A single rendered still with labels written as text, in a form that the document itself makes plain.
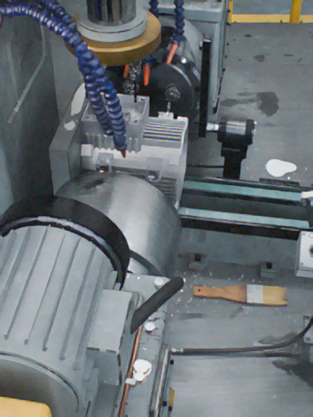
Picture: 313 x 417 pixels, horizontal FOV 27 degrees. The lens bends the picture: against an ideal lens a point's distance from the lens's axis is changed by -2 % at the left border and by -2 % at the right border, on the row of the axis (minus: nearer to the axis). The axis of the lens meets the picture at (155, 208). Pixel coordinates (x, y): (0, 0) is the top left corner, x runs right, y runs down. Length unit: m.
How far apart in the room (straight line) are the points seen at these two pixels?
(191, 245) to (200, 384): 0.33
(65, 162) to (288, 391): 0.62
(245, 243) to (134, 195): 0.40
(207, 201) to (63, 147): 0.41
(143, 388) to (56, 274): 0.22
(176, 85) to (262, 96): 0.53
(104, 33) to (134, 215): 0.33
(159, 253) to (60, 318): 0.40
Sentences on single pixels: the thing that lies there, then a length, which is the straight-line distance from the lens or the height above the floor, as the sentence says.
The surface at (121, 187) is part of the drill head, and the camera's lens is 1.15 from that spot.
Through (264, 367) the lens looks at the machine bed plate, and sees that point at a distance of 1.36.
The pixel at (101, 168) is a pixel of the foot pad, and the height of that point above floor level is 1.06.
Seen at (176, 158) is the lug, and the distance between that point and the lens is 1.33.
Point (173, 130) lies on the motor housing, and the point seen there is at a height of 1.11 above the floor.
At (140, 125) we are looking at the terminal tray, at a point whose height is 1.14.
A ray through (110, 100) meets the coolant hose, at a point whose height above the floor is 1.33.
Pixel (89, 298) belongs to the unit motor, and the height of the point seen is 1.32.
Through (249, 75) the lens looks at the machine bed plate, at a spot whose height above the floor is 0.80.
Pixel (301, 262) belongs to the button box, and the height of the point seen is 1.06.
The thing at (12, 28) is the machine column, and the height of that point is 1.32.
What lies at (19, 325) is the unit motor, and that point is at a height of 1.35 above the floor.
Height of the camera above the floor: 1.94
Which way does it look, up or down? 44 degrees down
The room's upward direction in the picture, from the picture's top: straight up
